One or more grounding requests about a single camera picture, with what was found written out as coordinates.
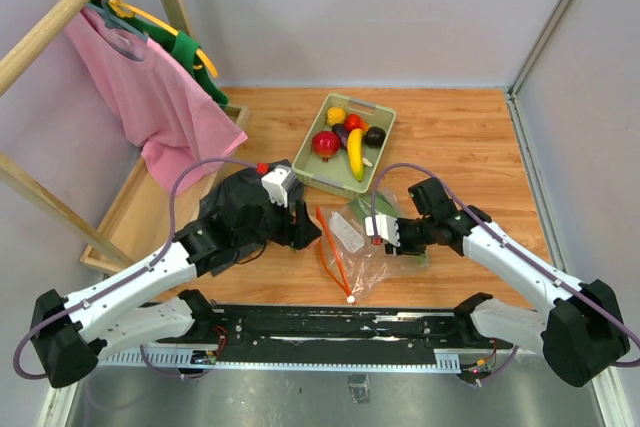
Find dark grey checked cloth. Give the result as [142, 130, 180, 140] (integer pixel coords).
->
[196, 168, 303, 275]

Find yellow fake orange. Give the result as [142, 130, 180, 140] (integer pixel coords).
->
[326, 107, 347, 127]

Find light green plastic basket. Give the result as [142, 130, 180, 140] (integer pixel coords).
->
[292, 93, 396, 199]

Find yellow clothes hanger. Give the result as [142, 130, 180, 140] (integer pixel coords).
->
[89, 0, 220, 79]

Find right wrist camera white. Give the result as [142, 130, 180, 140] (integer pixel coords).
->
[365, 214, 400, 247]

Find red fake apple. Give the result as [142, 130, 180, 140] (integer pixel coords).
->
[311, 131, 341, 162]

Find clear zip top bag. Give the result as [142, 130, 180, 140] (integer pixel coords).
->
[315, 194, 430, 305]

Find wooden clothes rack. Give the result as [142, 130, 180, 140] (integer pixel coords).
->
[0, 0, 251, 276]

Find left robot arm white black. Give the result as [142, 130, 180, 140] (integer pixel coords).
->
[30, 165, 322, 388]

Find yellow fake banana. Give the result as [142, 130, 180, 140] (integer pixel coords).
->
[347, 128, 365, 182]

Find dark fake avocado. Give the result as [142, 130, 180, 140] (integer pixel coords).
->
[364, 126, 387, 148]

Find purple fake eggplant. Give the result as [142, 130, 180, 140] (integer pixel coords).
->
[331, 124, 373, 168]

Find green fake leafy vegetable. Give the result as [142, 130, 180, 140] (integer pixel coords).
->
[346, 188, 429, 274]

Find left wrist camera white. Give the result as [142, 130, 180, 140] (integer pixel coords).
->
[260, 164, 296, 208]

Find pink t-shirt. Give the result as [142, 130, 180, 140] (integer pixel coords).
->
[65, 8, 247, 192]

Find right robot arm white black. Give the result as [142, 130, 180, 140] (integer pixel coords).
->
[365, 178, 639, 387]

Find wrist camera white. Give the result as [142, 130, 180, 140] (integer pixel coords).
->
[365, 214, 400, 247]
[260, 164, 296, 208]

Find green t-shirt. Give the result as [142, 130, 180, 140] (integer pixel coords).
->
[127, 18, 229, 109]

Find grey clothes hanger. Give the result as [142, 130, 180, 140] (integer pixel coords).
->
[86, 0, 148, 43]

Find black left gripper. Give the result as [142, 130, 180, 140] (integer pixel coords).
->
[236, 188, 321, 249]

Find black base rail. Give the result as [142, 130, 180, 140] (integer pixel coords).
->
[104, 304, 511, 374]

